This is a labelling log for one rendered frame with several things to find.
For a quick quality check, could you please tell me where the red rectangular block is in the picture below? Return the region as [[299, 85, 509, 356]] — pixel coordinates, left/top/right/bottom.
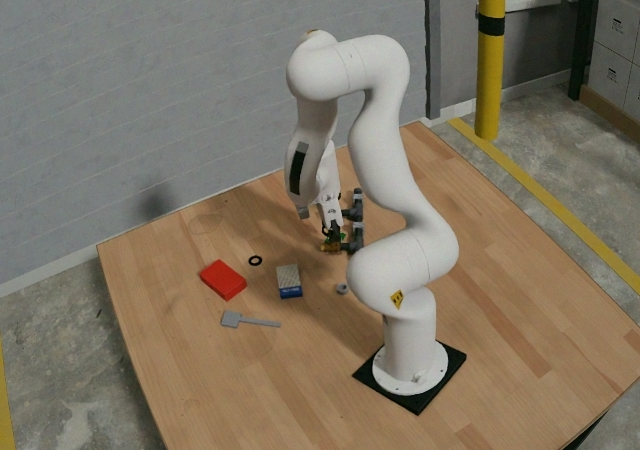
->
[[199, 259, 247, 302]]

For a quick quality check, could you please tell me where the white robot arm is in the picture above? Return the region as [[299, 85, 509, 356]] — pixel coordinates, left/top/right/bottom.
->
[[284, 30, 459, 395]]

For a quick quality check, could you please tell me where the green tag with chain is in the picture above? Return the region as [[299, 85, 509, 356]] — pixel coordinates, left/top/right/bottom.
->
[[325, 233, 346, 243]]

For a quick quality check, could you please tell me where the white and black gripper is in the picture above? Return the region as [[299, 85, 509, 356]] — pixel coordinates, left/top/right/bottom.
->
[[316, 196, 344, 243]]

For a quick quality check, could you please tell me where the dark grey pipe with metal clamp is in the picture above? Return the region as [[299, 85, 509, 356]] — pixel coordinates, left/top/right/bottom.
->
[[321, 188, 365, 254]]

